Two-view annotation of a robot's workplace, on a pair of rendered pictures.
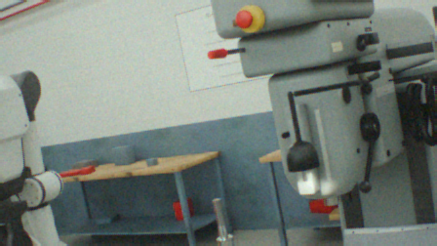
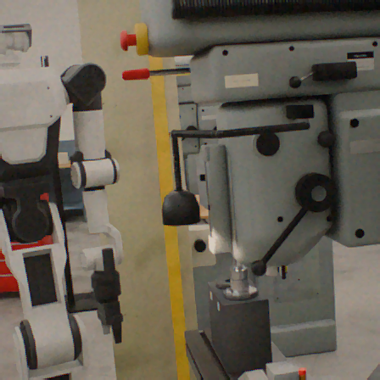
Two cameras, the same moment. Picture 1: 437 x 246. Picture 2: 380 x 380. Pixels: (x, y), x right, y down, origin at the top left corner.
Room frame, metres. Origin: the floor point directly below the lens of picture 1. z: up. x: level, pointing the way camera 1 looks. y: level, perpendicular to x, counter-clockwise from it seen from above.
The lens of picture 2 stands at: (0.67, -1.03, 1.64)
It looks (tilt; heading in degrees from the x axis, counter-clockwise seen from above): 8 degrees down; 47
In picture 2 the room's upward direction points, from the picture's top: 5 degrees counter-clockwise
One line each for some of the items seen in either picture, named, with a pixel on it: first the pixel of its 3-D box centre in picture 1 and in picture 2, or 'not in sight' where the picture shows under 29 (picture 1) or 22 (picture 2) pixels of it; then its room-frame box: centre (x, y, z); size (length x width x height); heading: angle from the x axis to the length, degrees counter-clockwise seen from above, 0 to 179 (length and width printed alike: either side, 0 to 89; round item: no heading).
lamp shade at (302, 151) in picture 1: (301, 154); (180, 205); (1.46, -0.16, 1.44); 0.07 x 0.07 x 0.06
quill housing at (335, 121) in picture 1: (321, 130); (272, 180); (1.64, -0.24, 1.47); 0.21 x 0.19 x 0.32; 55
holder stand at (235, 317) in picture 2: not in sight; (237, 321); (1.87, 0.10, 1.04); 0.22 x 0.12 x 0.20; 55
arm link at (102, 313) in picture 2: not in sight; (107, 301); (1.76, 0.53, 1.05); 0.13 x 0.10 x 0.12; 72
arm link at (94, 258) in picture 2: not in sight; (102, 265); (1.75, 0.52, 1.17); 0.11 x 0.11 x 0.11; 73
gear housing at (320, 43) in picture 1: (311, 46); (283, 71); (1.67, -0.26, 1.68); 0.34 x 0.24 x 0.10; 145
